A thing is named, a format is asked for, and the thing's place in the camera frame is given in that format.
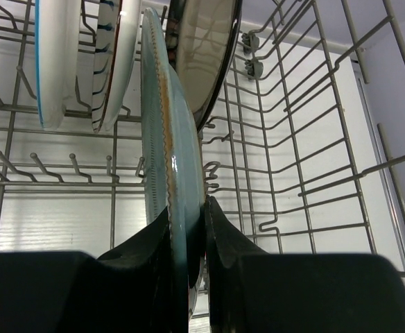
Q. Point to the blue striped white plate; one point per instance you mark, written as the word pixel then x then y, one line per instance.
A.
pixel 114 56

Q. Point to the grey wire dish rack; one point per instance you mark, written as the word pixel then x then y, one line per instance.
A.
pixel 289 151

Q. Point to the dark rimmed cream plate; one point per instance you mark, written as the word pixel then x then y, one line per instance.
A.
pixel 201 38

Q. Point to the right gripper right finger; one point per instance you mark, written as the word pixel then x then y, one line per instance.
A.
pixel 251 290

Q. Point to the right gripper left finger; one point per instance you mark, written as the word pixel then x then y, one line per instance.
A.
pixel 126 289

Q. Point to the teal grey plate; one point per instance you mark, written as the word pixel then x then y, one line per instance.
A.
pixel 173 175

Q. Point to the watermelon pattern white plate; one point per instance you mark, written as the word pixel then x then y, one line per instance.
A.
pixel 57 27

